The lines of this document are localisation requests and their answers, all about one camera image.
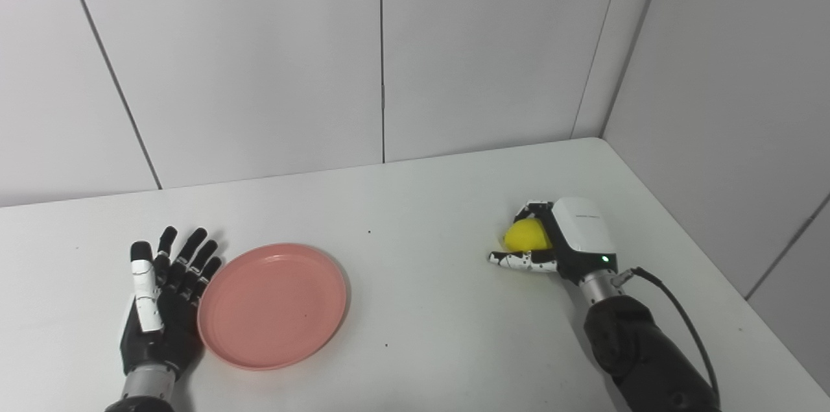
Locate yellow lemon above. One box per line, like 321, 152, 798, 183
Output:
503, 217, 554, 253

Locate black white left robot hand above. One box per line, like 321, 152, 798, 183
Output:
119, 225, 223, 380

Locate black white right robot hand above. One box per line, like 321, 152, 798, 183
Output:
488, 196, 619, 285

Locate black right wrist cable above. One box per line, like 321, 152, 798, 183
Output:
612, 266, 723, 410

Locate pink round plate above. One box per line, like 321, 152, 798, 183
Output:
196, 243, 348, 372

